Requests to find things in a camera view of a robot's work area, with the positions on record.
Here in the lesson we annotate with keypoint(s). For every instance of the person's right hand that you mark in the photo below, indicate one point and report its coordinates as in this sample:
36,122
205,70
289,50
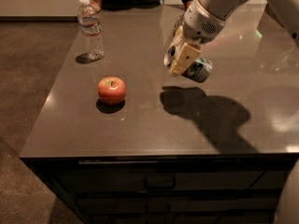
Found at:
96,6

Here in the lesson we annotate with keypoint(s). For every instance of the crushed 7up soda can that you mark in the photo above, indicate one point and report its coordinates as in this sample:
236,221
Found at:
198,71

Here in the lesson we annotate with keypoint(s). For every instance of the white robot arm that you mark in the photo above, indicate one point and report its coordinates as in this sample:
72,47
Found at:
287,12

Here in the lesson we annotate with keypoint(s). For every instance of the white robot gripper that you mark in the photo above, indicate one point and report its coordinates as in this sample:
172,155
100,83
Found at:
199,27

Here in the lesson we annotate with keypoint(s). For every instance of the dark drawer cabinet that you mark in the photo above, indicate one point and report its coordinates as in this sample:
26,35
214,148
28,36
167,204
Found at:
148,190

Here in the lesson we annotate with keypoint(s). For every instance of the clear plastic water bottle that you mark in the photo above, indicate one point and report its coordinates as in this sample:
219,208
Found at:
91,29

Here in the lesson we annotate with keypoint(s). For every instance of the red apple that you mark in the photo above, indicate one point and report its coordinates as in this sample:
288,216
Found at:
111,90

